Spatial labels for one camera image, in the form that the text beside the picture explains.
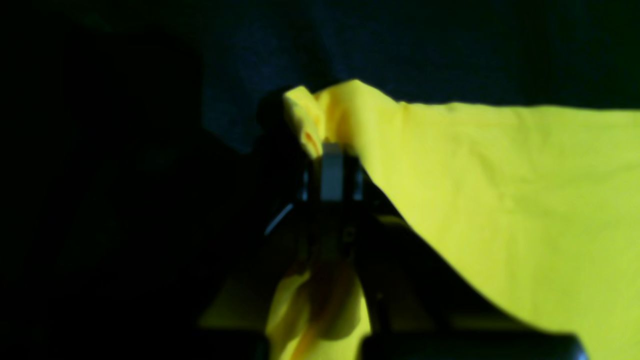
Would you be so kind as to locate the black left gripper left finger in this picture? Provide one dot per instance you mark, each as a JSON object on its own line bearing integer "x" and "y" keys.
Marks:
{"x": 308, "y": 202}

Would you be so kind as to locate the yellow t-shirt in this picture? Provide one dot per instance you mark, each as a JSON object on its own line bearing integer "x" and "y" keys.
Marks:
{"x": 536, "y": 207}

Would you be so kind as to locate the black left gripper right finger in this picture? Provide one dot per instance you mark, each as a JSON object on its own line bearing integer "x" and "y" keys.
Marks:
{"x": 389, "y": 259}

